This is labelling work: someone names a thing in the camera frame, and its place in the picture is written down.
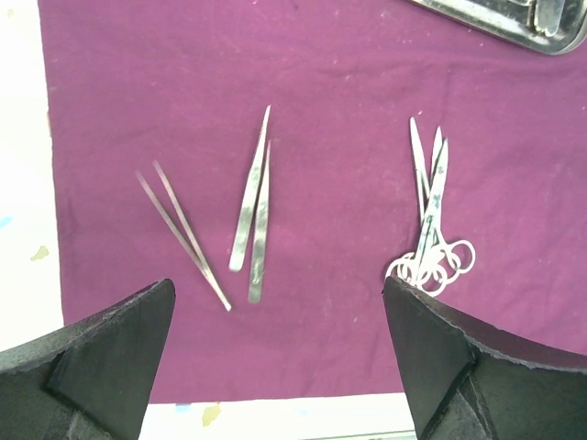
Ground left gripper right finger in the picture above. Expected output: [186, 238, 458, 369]
[382, 278, 586, 439]

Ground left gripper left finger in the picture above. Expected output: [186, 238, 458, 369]
[1, 279, 175, 439]

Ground steel clamp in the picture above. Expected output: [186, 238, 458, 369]
[385, 118, 449, 297]

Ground steel scissors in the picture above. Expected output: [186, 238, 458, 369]
[426, 138, 476, 288]

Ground thin steel tweezers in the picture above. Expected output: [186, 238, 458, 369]
[136, 160, 232, 312]

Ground purple cloth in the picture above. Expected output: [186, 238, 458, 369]
[39, 1, 586, 403]

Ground steel forceps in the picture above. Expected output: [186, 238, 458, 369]
[409, 116, 448, 297]

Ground steel instrument tray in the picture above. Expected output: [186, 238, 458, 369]
[414, 0, 586, 56]

